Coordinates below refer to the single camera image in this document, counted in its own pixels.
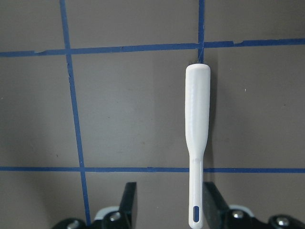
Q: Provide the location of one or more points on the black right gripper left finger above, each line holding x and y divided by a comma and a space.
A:
128, 207

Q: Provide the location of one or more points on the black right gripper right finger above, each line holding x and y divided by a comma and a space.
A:
215, 209

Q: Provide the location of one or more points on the beige hand brush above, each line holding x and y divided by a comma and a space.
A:
197, 102

